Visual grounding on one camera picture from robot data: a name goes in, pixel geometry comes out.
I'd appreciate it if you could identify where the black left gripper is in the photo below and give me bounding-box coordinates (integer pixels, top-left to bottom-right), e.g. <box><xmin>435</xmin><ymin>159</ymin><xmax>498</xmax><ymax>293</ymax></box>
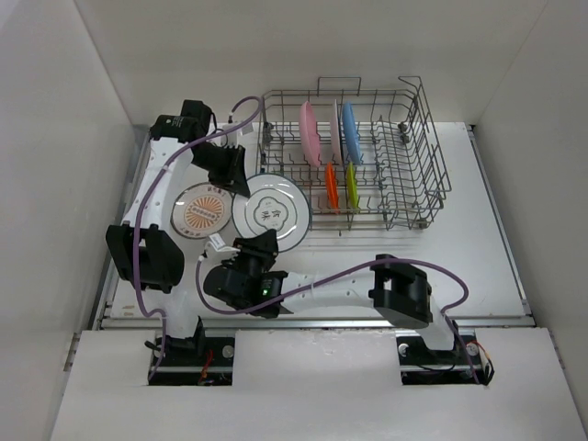
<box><xmin>190</xmin><ymin>141</ymin><xmax>250</xmax><ymax>198</ymax></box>

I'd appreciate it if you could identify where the white plate blue rim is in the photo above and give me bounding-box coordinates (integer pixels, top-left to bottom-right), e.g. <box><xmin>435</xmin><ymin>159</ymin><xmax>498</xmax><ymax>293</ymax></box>
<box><xmin>232</xmin><ymin>174</ymin><xmax>312</xmax><ymax>253</ymax></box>

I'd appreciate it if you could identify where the orange sunburst pattern plate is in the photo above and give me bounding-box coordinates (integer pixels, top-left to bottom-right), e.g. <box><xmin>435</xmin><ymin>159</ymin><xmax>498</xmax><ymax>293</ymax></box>
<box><xmin>171</xmin><ymin>183</ymin><xmax>232</xmax><ymax>240</ymax></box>

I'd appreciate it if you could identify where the pink plate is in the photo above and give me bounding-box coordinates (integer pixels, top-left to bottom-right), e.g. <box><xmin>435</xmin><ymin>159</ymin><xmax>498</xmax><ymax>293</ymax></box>
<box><xmin>299</xmin><ymin>101</ymin><xmax>321</xmax><ymax>167</ymax></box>

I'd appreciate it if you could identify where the orange small plate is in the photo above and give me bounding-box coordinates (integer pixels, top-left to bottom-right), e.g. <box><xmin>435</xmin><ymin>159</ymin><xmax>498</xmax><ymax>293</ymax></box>
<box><xmin>325</xmin><ymin>162</ymin><xmax>340</xmax><ymax>214</ymax></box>

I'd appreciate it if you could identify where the white green-rimmed plate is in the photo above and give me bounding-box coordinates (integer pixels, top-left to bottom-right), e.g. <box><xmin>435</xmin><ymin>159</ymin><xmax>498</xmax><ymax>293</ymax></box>
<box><xmin>330</xmin><ymin>100</ymin><xmax>344</xmax><ymax>165</ymax></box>

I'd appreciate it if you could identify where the lime green small plate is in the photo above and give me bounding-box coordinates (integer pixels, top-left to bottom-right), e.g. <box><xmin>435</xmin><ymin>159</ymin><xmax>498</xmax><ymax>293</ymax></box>
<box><xmin>345</xmin><ymin>163</ymin><xmax>359</xmax><ymax>209</ymax></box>

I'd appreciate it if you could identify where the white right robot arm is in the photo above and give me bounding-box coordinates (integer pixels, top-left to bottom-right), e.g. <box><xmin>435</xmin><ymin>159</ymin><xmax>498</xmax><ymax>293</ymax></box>
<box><xmin>195</xmin><ymin>233</ymin><xmax>469</xmax><ymax>362</ymax></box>

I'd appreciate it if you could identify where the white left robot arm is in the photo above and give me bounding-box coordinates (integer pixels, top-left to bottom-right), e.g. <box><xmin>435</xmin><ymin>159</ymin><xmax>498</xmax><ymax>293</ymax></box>
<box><xmin>106</xmin><ymin>100</ymin><xmax>254</xmax><ymax>365</ymax></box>

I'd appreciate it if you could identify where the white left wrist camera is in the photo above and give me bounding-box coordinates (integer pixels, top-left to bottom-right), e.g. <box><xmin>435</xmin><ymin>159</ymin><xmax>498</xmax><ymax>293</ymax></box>
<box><xmin>216</xmin><ymin>121</ymin><xmax>254</xmax><ymax>147</ymax></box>

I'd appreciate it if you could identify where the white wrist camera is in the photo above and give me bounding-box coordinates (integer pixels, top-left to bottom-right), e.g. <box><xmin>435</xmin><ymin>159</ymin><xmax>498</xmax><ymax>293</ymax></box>
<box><xmin>216</xmin><ymin>121</ymin><xmax>254</xmax><ymax>147</ymax></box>
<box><xmin>203</xmin><ymin>233</ymin><xmax>239</xmax><ymax>265</ymax></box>

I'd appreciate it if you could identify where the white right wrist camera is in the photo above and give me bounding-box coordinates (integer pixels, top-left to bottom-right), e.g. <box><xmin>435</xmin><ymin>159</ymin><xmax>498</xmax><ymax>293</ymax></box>
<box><xmin>203</xmin><ymin>233</ymin><xmax>239</xmax><ymax>265</ymax></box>

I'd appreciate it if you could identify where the grey wire dish rack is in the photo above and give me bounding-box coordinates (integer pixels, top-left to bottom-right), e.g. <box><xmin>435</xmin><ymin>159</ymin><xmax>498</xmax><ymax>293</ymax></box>
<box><xmin>256</xmin><ymin>75</ymin><xmax>452</xmax><ymax>232</ymax></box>

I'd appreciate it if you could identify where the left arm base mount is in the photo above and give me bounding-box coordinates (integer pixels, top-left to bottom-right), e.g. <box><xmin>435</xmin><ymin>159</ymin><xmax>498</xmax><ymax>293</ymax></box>
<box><xmin>148</xmin><ymin>337</ymin><xmax>235</xmax><ymax>387</ymax></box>

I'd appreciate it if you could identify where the aluminium table frame rail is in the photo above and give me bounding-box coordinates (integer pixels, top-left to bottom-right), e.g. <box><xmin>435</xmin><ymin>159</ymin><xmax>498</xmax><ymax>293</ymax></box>
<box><xmin>83</xmin><ymin>122</ymin><xmax>547</xmax><ymax>331</ymax></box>

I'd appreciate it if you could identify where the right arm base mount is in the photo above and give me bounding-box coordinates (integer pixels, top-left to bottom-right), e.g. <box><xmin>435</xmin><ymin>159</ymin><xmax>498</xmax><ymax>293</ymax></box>
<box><xmin>396</xmin><ymin>331</ymin><xmax>495</xmax><ymax>386</ymax></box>

